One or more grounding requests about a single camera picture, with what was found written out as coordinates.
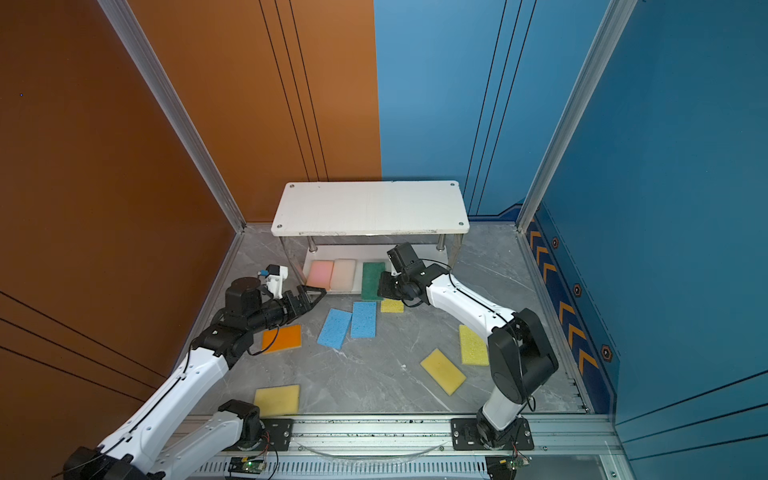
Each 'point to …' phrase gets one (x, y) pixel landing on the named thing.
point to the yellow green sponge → (474, 351)
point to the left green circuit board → (246, 465)
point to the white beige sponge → (343, 275)
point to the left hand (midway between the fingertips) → (318, 294)
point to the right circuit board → (505, 467)
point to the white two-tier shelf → (362, 220)
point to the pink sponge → (320, 274)
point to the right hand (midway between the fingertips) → (377, 289)
